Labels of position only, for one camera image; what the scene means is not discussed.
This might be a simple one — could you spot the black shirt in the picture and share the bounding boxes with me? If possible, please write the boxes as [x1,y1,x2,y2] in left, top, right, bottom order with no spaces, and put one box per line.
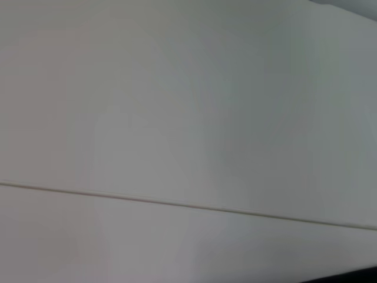
[306,268,377,283]

